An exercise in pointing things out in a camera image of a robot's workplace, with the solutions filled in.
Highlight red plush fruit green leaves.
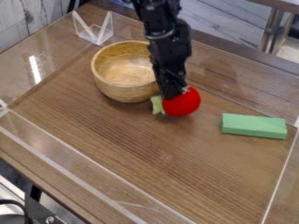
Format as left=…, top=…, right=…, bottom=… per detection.
left=151, top=87, right=201, bottom=116

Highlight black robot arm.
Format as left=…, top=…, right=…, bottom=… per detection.
left=132, top=0, right=192, bottom=100

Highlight green rectangular block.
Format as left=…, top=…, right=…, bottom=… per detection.
left=221, top=113, right=287, bottom=139

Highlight black clamp under table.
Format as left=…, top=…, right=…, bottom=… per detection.
left=0, top=185, right=68, bottom=224

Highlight clear acrylic corner bracket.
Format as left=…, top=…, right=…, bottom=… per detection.
left=71, top=11, right=113, bottom=46

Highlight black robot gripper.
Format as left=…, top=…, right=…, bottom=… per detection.
left=145, top=19, right=192, bottom=100

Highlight wooden bowl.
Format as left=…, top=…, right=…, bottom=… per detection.
left=91, top=40, right=159, bottom=103

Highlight clear acrylic tray wall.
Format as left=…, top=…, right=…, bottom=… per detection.
left=0, top=101, right=195, bottom=224

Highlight metal table leg background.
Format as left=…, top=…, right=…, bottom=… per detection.
left=260, top=9, right=295, bottom=55

